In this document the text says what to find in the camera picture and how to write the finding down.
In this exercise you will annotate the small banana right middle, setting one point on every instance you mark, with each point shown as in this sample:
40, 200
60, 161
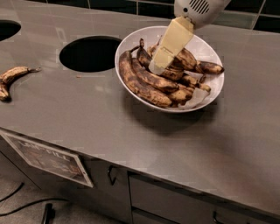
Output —
190, 81

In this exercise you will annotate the long spotted banana front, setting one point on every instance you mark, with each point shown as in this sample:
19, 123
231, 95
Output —
138, 87

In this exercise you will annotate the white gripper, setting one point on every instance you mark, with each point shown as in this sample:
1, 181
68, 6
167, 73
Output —
196, 11

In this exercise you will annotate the small yellow banana front right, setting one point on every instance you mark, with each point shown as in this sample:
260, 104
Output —
182, 95

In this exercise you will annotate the spotted banana on counter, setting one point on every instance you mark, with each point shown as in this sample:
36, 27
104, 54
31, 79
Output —
8, 77

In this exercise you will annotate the dark banana middle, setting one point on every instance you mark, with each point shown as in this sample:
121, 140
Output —
145, 60

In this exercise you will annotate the spotted banana second row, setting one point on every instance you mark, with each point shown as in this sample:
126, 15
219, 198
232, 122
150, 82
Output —
155, 81

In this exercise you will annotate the black drawer handle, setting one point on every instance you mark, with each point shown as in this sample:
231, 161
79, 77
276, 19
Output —
217, 219

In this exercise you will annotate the white ceramic bowl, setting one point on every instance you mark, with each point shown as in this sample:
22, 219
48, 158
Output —
200, 49

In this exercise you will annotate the dark banana right end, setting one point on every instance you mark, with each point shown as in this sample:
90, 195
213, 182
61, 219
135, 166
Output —
211, 68

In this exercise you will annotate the white paper napkin in bowl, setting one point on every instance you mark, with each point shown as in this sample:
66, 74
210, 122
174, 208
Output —
198, 97

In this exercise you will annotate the framed landfill sign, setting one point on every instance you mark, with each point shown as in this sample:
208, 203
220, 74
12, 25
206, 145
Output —
49, 159

